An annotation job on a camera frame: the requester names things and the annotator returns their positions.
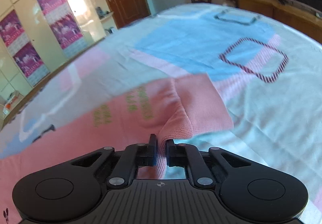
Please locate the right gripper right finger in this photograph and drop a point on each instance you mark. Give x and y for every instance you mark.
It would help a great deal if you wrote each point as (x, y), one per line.
(190, 159)

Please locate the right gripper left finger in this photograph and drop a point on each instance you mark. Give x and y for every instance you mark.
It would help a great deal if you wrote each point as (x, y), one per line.
(131, 159)

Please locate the cream wardrobe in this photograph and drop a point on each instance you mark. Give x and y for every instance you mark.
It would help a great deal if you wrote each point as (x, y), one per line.
(14, 86)

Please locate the purple calendar poster left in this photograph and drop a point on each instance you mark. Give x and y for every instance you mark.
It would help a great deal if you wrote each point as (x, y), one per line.
(21, 49)

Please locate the pink knit shirt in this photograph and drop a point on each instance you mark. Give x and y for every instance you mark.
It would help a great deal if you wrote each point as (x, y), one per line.
(171, 108)

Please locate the purple calendar poster right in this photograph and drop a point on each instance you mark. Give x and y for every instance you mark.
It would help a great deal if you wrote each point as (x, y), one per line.
(62, 23)

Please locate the wooden bed footboard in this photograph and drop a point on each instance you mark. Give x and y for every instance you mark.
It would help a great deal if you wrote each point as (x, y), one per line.
(295, 15)

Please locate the patterned bed sheet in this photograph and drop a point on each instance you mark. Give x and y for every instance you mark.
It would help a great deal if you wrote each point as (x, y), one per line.
(267, 74)

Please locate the purple calendar poster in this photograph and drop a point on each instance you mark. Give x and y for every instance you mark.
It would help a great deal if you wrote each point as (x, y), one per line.
(62, 23)
(21, 49)

